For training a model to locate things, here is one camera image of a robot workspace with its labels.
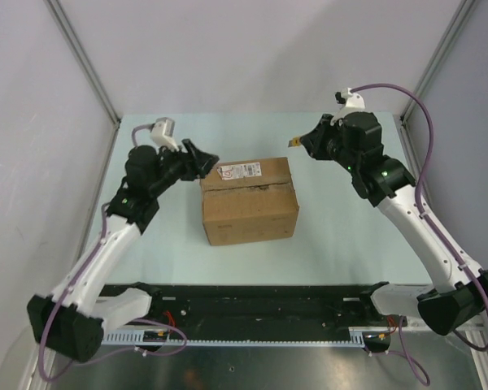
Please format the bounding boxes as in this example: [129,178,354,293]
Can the white shipping label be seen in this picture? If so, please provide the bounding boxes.
[216,162,262,180]

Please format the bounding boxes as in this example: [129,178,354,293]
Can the aluminium frame post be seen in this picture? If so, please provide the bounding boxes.
[43,0,121,125]
[399,0,479,122]

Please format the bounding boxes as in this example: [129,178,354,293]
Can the grey slotted cable duct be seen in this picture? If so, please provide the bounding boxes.
[103,324,391,349]

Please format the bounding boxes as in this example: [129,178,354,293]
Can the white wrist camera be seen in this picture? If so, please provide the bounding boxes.
[150,117,179,150]
[333,88,365,119]

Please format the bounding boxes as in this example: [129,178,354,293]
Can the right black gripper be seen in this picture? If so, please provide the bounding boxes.
[302,114,359,174]

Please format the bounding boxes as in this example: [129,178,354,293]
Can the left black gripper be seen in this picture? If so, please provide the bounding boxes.
[149,140,220,197]

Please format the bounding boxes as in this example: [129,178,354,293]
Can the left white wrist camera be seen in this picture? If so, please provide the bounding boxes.
[150,117,179,150]

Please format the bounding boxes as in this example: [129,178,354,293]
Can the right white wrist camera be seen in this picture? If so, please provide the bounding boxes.
[333,88,365,119]

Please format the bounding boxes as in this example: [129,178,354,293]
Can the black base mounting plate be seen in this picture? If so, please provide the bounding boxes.
[101,284,399,334]

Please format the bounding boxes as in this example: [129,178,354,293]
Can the brown cardboard express box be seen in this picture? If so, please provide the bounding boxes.
[200,157,299,246]

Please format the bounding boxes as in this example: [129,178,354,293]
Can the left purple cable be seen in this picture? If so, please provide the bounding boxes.
[36,124,188,382]

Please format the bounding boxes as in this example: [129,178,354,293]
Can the right aluminium frame post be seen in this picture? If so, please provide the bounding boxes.
[399,0,479,122]

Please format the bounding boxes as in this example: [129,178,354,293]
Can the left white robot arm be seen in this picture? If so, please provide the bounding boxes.
[27,139,219,363]

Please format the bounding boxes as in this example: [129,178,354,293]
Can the yellow utility knife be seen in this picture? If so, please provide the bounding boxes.
[288,137,302,148]

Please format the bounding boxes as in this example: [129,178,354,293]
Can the left aluminium frame post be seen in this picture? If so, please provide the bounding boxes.
[43,0,121,125]

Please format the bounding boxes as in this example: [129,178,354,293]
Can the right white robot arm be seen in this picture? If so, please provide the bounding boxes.
[299,112,488,336]

